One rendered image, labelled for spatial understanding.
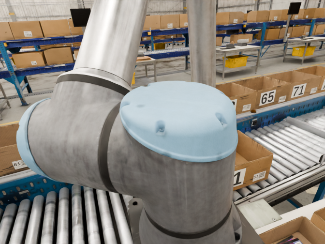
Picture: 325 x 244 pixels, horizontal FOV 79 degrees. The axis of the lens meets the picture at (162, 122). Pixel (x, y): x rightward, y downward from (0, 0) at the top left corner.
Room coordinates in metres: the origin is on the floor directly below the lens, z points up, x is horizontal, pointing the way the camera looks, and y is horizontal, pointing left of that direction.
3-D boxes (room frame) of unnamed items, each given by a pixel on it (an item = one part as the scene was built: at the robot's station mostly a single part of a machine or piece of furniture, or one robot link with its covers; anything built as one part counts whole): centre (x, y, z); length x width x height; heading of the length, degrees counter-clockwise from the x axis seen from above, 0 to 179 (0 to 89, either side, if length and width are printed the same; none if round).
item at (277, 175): (1.06, -0.58, 0.72); 0.52 x 0.05 x 0.05; 22
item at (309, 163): (1.15, -0.83, 0.72); 0.52 x 0.05 x 0.05; 22
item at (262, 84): (1.66, -0.88, 0.96); 0.39 x 0.29 x 0.17; 112
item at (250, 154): (0.90, -0.35, 0.83); 0.39 x 0.29 x 0.17; 108
